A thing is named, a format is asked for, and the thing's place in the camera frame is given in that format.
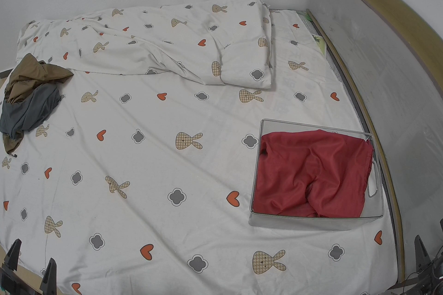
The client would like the khaki garment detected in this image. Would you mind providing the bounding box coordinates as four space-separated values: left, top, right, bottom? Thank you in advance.
4 53 74 157

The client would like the white printed quilt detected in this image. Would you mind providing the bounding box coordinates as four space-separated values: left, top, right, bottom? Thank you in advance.
17 0 277 89

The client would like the grey garment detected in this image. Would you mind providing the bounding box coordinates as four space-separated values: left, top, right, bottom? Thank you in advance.
0 83 63 139

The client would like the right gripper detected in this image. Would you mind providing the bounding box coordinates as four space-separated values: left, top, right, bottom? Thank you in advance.
415 218 443 284

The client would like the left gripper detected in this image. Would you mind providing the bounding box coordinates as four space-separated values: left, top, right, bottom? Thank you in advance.
0 239 57 295

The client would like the bed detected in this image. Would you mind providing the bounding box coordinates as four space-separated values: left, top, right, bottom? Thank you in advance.
0 0 443 295

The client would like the red shirt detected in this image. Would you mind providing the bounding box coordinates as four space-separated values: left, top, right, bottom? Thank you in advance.
252 129 374 218

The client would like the clear plastic box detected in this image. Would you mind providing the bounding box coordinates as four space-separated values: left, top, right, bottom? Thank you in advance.
248 119 385 231

